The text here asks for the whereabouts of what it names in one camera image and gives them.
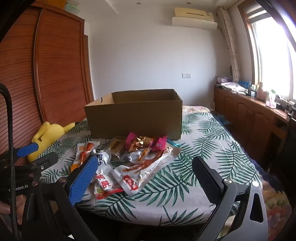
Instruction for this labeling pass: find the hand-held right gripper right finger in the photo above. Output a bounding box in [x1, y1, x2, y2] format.
[188, 156, 269, 241]

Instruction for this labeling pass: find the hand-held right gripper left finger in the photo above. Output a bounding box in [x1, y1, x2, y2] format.
[22, 155, 100, 241]

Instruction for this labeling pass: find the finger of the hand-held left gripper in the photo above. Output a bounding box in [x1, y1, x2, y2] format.
[0, 142, 39, 161]
[30, 152, 59, 172]

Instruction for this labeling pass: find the silver red snack packet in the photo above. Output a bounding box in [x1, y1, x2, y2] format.
[92, 151, 125, 200]

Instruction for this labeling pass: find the orange white snack packet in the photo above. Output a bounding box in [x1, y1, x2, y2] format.
[70, 141, 100, 173]

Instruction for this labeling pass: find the brown biscuit packet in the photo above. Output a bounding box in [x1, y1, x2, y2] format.
[105, 137, 127, 161]

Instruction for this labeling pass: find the blue snack packet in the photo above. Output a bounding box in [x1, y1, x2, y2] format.
[166, 138, 181, 149]

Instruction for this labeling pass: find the large white snack packet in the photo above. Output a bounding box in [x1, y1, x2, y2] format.
[110, 146, 181, 197]

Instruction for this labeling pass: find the pink snack packet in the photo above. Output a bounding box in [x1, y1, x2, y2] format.
[151, 136, 168, 151]

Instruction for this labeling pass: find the small silver snack packet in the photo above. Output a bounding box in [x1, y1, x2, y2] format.
[127, 148, 152, 164]

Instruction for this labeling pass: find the brown cardboard box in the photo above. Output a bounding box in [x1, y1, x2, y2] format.
[84, 89, 183, 140]

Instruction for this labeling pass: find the person's left hand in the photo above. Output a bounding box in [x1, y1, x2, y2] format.
[0, 197, 25, 215]

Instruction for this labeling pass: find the leaf-print sheet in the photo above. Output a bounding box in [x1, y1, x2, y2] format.
[39, 105, 262, 226]

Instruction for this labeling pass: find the yellow plush toy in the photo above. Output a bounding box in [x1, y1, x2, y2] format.
[28, 122, 75, 163]

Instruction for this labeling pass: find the teal cloth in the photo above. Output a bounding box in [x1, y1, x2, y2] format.
[215, 112, 229, 124]

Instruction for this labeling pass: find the floral blanket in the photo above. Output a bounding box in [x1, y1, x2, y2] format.
[181, 105, 292, 232]

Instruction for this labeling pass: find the wooden low cabinet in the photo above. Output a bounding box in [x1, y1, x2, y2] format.
[213, 86, 296, 167]

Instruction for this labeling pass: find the black chair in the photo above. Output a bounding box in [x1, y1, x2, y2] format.
[268, 116, 296, 179]

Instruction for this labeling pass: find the wooden slatted wardrobe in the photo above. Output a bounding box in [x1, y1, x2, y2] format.
[0, 2, 95, 163]

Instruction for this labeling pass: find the white green tissue box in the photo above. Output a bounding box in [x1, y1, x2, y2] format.
[265, 90, 277, 109]

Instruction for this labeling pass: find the pink bottle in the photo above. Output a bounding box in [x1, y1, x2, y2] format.
[257, 82, 266, 100]

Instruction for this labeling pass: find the patterned white curtain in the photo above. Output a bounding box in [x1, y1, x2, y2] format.
[217, 6, 241, 82]

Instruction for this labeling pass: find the wood-framed window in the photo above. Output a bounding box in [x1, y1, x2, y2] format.
[238, 0, 296, 102]

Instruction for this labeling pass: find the green plastic container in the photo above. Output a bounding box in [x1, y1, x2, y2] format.
[64, 2, 80, 12]

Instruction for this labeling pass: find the white air conditioner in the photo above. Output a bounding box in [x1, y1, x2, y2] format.
[172, 7, 218, 30]

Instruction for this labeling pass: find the black braided cable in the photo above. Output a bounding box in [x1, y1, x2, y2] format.
[0, 83, 19, 234]

